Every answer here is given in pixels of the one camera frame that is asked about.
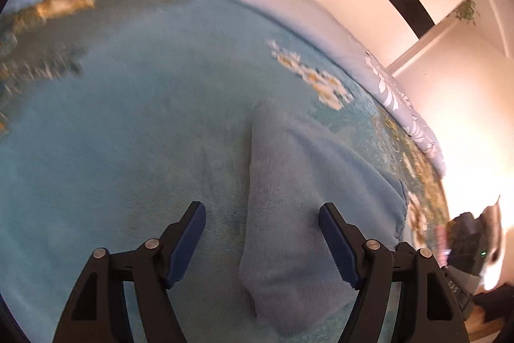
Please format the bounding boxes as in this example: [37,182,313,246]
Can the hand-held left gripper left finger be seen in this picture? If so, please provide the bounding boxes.
[52,201,207,343]

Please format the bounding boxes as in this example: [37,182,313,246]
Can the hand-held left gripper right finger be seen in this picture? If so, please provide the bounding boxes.
[319,202,470,343]

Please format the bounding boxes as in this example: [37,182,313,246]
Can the blue fleece garment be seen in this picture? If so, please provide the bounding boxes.
[239,101,409,338]

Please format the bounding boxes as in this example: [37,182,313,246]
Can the teal floral bed blanket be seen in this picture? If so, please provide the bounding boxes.
[0,0,451,343]

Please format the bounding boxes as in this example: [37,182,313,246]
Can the green plant wall decal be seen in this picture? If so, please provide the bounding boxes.
[455,0,481,25]

